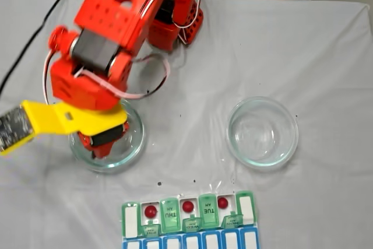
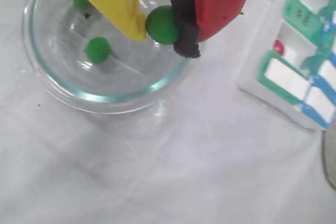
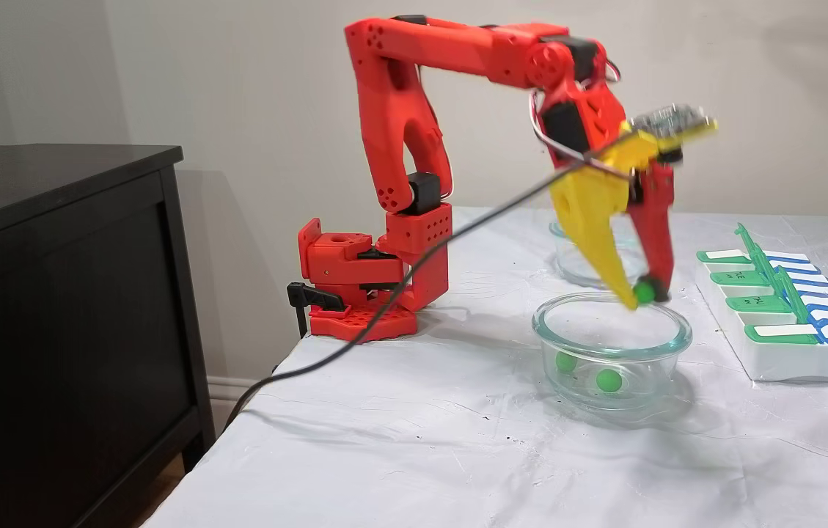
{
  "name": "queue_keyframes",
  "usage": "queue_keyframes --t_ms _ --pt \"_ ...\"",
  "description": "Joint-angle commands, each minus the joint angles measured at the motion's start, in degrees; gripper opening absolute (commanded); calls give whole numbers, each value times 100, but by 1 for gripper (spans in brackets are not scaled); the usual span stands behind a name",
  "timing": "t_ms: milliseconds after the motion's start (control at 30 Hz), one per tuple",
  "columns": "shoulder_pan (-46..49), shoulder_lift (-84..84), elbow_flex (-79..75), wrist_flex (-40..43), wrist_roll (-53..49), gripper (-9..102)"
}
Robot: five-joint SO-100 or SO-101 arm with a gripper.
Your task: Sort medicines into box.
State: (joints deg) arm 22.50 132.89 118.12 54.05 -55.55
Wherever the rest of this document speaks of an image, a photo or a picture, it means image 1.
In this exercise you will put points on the red round pill ball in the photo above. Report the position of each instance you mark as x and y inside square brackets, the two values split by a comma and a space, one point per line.
[188, 206]
[151, 211]
[223, 201]

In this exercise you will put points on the round clear glass bowl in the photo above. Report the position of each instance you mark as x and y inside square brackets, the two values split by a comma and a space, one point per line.
[262, 132]
[134, 144]

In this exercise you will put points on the green blue weekly pill organizer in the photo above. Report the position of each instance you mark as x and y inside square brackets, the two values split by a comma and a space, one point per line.
[189, 238]

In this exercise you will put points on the white tablecloth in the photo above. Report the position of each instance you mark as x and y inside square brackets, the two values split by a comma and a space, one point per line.
[291, 56]

